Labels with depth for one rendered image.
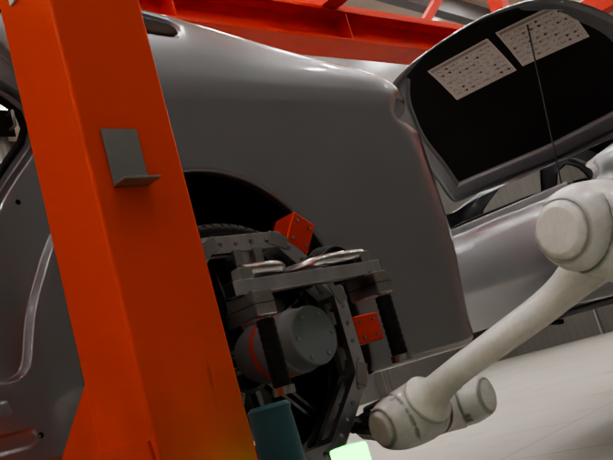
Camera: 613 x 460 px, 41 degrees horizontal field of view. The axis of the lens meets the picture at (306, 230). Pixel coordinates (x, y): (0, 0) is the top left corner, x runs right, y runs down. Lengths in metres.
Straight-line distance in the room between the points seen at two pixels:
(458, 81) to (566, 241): 3.91
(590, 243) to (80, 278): 0.75
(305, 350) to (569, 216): 0.67
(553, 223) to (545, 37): 3.63
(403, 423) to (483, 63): 3.65
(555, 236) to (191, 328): 0.56
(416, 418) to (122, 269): 0.69
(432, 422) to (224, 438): 0.53
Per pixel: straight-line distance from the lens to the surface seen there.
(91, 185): 1.20
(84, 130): 1.22
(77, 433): 1.36
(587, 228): 1.26
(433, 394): 1.59
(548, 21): 4.80
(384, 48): 6.26
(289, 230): 1.96
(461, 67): 5.06
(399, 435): 1.60
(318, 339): 1.73
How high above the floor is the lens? 0.75
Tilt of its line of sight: 11 degrees up
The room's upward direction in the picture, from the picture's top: 16 degrees counter-clockwise
